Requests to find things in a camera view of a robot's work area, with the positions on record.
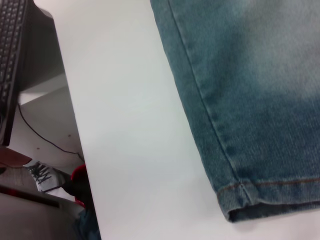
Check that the grey sneaker with dark laces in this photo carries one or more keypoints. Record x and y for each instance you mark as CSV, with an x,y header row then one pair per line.
x,y
48,177

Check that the red cloth item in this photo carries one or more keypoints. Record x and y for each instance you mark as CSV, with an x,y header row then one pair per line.
x,y
79,175

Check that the brown wooden board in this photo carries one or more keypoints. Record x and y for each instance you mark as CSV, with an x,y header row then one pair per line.
x,y
15,157

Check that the black computer keyboard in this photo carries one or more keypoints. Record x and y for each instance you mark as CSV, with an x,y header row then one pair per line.
x,y
10,62

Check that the grey box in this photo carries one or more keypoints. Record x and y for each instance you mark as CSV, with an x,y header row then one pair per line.
x,y
35,217

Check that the blue cloth piece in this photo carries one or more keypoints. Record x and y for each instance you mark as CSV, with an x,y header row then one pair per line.
x,y
88,225

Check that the grey trouser leg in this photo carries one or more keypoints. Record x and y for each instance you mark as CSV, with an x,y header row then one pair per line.
x,y
15,177

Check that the blue denim shorts with print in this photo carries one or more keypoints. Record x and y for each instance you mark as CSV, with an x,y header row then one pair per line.
x,y
250,100

